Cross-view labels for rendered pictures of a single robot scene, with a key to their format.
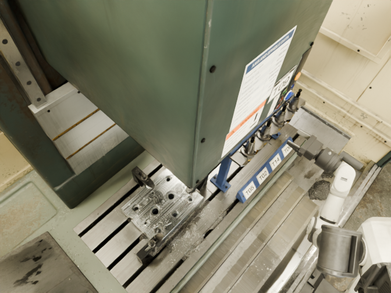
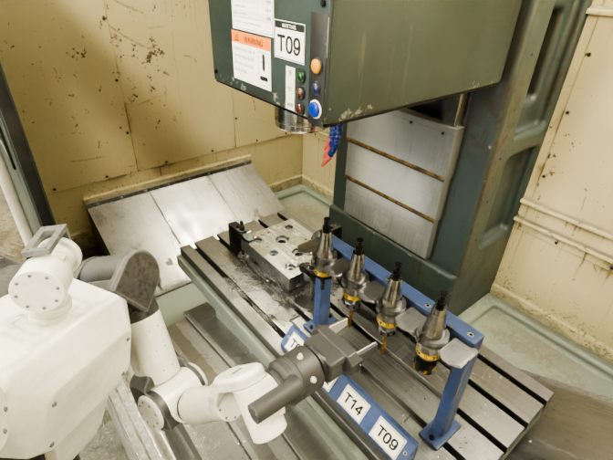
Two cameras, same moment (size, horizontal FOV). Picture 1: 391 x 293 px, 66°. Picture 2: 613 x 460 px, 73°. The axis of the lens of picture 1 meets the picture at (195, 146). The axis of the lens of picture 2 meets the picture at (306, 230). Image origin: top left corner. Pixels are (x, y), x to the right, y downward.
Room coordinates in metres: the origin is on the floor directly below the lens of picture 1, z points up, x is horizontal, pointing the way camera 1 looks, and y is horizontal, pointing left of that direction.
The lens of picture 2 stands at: (0.79, -1.06, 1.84)
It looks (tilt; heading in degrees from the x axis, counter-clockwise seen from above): 33 degrees down; 102
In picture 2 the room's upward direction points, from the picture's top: 2 degrees clockwise
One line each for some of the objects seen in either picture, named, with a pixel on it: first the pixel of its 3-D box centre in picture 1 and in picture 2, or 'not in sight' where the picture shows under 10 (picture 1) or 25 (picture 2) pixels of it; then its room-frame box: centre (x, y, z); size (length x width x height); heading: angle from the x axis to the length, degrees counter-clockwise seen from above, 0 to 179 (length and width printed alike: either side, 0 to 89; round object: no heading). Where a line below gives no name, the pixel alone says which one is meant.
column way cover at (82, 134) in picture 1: (102, 117); (390, 176); (0.80, 0.43, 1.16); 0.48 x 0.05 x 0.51; 142
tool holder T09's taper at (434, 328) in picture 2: (295, 100); (436, 319); (0.92, -0.42, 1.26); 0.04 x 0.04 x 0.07
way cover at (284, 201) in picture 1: (255, 241); (233, 408); (0.44, -0.35, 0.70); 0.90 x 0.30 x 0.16; 142
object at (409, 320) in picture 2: (285, 114); (410, 320); (0.88, -0.39, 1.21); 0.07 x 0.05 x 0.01; 52
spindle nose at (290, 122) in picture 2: not in sight; (302, 103); (0.53, 0.09, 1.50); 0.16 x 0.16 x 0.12
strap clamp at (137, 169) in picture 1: (144, 179); (326, 237); (0.60, 0.22, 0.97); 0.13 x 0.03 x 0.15; 52
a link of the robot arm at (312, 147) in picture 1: (316, 152); (316, 360); (0.71, -0.52, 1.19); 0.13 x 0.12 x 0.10; 142
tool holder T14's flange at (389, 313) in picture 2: (278, 120); (390, 305); (0.84, -0.35, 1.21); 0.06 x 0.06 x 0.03
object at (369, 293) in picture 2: (270, 128); (372, 292); (0.79, -0.32, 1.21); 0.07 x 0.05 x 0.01; 52
